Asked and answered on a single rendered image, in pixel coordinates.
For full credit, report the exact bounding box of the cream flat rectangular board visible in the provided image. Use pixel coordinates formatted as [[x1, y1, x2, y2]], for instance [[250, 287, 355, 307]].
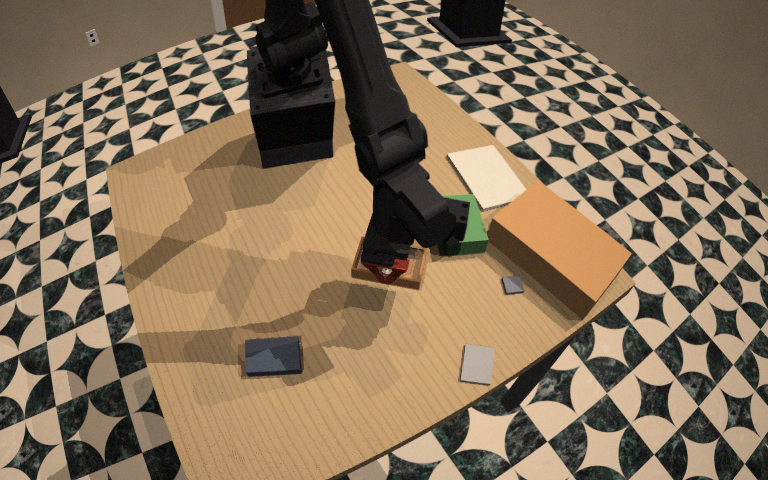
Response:
[[447, 145, 526, 211]]

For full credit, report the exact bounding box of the wooden ball-in-hole puzzle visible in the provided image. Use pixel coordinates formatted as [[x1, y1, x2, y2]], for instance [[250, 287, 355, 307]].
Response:
[[351, 237, 427, 290]]

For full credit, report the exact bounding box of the orange rectangular box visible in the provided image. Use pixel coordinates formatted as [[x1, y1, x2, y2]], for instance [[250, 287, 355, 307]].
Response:
[[487, 181, 632, 320]]

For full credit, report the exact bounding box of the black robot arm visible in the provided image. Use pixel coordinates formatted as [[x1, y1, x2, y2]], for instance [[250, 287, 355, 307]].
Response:
[[255, 0, 470, 248]]

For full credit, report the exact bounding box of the green rectangular block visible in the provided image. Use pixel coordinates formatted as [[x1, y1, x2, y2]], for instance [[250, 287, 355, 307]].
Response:
[[442, 194, 489, 256]]

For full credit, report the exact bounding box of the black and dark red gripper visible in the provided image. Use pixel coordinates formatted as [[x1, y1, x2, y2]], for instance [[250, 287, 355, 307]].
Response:
[[361, 199, 411, 285]]

